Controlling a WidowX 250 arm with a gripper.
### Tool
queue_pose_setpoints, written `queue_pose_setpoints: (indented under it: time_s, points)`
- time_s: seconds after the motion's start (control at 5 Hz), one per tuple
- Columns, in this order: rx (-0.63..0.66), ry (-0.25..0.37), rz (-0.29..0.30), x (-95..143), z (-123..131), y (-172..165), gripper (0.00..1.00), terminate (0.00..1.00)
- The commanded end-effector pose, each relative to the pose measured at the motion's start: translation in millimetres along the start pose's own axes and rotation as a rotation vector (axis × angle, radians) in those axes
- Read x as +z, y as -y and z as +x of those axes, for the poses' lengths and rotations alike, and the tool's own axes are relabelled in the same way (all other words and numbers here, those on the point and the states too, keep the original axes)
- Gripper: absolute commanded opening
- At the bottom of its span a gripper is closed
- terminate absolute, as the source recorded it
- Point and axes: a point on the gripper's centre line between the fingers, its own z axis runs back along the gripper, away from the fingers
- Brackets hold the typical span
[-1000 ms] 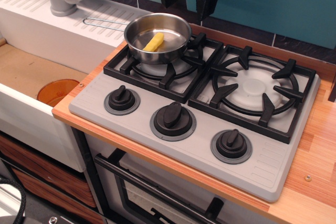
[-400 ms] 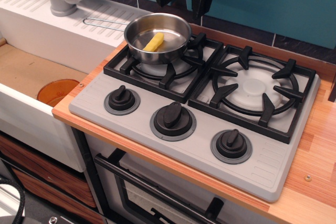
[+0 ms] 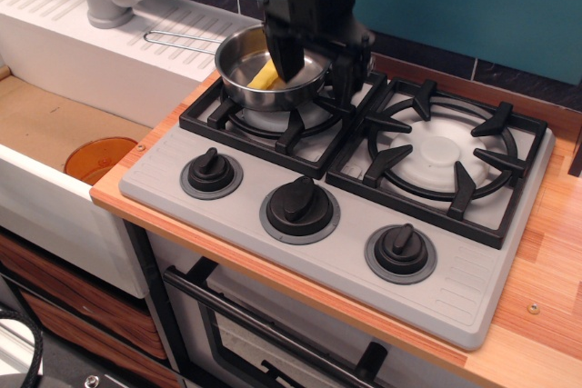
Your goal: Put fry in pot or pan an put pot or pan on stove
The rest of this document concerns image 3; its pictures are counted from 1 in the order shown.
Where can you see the wooden drawer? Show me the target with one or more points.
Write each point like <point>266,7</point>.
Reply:
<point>108,307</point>
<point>123,337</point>

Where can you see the black left burner grate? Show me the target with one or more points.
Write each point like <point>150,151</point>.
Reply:
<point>305,140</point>

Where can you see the oven door with black handle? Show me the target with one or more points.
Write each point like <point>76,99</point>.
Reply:
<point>193,284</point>

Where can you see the black right stove knob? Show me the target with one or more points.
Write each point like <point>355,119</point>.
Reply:
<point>401,254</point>

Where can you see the grey toy stove top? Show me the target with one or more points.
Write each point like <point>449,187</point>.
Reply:
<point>455,303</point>

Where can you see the black left stove knob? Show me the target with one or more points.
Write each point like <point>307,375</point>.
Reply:
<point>211,175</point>

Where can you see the black middle stove knob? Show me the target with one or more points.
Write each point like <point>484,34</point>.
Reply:
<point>300,213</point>

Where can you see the black stove knob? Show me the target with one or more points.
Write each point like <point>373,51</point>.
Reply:
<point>401,254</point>
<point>211,175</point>
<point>300,213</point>

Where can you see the orange translucent plate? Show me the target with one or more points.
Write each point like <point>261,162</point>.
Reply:
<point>91,161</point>

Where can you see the black right burner grate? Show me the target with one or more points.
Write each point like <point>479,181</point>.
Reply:
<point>468,168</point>

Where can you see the yellow toy fry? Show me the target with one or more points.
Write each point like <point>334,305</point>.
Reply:
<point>265,77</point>

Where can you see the upper wooden drawer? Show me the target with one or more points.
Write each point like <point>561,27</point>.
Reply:
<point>108,307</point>

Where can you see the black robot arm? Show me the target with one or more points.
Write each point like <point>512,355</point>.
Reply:
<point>325,27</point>

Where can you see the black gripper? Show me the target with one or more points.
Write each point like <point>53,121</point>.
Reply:
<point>327,27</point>

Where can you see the lower wooden drawer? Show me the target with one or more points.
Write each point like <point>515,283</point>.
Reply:
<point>123,337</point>

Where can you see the white toy sink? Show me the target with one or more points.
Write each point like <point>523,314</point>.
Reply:
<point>65,83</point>

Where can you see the steel pan with wire handle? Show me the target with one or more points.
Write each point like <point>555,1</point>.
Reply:
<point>247,71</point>

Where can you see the black burner grate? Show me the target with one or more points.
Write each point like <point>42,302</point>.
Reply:
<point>468,168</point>
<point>305,140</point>

